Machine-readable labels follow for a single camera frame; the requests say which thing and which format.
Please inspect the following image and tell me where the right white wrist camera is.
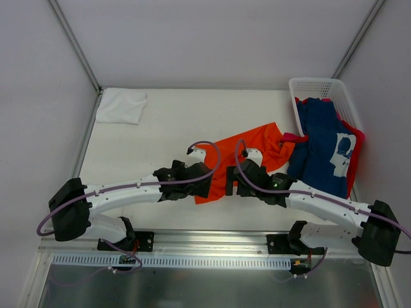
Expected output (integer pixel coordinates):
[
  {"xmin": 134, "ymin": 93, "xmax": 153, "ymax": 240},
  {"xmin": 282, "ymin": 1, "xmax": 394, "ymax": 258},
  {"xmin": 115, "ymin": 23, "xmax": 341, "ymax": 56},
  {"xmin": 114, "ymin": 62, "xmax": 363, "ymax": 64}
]
[{"xmin": 241, "ymin": 148, "xmax": 263, "ymax": 166}]

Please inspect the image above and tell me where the white plastic basket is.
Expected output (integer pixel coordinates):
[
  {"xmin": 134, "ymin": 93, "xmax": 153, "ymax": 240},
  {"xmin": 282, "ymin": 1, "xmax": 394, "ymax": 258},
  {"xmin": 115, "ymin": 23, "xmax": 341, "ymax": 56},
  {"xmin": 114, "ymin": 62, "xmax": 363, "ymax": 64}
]
[{"xmin": 288, "ymin": 77, "xmax": 363, "ymax": 137}]

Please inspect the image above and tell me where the white slotted cable duct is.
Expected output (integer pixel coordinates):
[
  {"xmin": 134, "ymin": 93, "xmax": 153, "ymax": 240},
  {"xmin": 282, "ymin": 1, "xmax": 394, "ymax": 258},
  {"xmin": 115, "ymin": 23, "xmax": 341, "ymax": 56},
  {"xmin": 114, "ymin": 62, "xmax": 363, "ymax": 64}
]
[{"xmin": 52, "ymin": 253, "xmax": 292, "ymax": 271}]

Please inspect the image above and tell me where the folded white t shirt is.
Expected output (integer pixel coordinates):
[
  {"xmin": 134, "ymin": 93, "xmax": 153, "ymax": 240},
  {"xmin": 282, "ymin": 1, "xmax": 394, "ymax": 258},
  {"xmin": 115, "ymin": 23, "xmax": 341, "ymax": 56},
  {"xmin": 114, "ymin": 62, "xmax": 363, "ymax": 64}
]
[{"xmin": 95, "ymin": 88, "xmax": 148, "ymax": 125}]

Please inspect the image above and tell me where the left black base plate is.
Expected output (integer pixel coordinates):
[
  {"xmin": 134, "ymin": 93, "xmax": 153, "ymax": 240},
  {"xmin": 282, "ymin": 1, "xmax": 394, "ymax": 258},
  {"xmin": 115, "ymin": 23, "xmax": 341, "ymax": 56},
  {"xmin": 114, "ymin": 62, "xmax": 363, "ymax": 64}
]
[{"xmin": 113, "ymin": 231, "xmax": 155, "ymax": 252}]

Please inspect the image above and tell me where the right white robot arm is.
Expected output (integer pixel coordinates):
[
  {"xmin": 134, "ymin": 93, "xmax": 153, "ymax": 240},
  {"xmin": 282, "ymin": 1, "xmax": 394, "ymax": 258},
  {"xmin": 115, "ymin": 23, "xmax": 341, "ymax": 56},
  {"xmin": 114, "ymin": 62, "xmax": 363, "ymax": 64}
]
[{"xmin": 225, "ymin": 159, "xmax": 401, "ymax": 267}]

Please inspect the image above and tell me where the orange t shirt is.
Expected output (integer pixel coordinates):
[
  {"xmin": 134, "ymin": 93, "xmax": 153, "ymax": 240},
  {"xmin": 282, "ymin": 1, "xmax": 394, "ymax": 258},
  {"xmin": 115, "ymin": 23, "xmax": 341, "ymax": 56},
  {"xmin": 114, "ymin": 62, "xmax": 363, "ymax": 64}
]
[{"xmin": 195, "ymin": 123, "xmax": 295, "ymax": 205}]

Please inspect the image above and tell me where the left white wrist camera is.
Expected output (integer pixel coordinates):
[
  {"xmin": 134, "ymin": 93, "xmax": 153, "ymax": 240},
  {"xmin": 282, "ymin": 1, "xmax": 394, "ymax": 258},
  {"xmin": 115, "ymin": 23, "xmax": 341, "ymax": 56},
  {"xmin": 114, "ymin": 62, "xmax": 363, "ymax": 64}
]
[{"xmin": 186, "ymin": 146, "xmax": 206, "ymax": 164}]

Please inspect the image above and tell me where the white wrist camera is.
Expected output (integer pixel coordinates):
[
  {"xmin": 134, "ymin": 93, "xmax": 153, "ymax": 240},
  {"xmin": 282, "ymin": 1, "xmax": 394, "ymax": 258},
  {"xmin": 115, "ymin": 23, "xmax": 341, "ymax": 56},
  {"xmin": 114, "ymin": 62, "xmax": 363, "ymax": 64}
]
[
  {"xmin": 241, "ymin": 148, "xmax": 263, "ymax": 166},
  {"xmin": 186, "ymin": 146, "xmax": 206, "ymax": 164}
]

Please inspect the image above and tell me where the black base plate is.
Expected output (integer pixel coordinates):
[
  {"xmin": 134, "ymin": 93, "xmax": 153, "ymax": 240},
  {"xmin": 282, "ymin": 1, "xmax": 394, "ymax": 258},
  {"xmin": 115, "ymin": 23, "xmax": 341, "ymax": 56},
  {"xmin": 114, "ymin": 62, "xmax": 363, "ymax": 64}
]
[
  {"xmin": 113, "ymin": 231, "xmax": 155, "ymax": 252},
  {"xmin": 266, "ymin": 234, "xmax": 325, "ymax": 256}
]

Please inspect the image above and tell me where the red t shirt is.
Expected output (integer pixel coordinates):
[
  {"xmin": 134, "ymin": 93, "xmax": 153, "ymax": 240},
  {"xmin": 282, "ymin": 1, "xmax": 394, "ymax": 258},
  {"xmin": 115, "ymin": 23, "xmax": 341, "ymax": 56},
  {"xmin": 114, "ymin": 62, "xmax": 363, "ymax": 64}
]
[{"xmin": 278, "ymin": 96, "xmax": 366, "ymax": 190}]

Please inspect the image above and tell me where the aluminium mounting rail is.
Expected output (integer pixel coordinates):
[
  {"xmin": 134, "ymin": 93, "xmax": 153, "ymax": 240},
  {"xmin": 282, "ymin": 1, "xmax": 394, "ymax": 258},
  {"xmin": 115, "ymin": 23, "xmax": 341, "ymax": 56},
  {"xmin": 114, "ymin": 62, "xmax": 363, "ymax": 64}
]
[{"xmin": 39, "ymin": 230, "xmax": 359, "ymax": 258}]

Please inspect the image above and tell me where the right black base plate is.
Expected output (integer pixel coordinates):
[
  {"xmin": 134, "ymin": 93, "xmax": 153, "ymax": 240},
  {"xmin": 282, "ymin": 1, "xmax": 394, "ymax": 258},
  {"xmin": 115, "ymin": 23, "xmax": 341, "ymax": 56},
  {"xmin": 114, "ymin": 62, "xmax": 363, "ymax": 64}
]
[{"xmin": 266, "ymin": 234, "xmax": 325, "ymax": 256}]

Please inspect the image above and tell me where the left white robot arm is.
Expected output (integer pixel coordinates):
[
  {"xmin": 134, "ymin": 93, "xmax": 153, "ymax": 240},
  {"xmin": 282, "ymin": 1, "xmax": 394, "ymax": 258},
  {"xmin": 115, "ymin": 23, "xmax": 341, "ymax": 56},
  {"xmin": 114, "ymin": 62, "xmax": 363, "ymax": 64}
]
[{"xmin": 49, "ymin": 160, "xmax": 213, "ymax": 252}]

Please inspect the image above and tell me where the blue printed t shirt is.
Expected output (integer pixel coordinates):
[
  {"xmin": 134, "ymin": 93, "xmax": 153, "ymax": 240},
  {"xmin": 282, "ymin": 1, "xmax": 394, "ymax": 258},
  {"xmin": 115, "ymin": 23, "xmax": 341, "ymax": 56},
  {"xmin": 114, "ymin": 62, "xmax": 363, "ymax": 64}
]
[{"xmin": 286, "ymin": 98, "xmax": 358, "ymax": 199}]

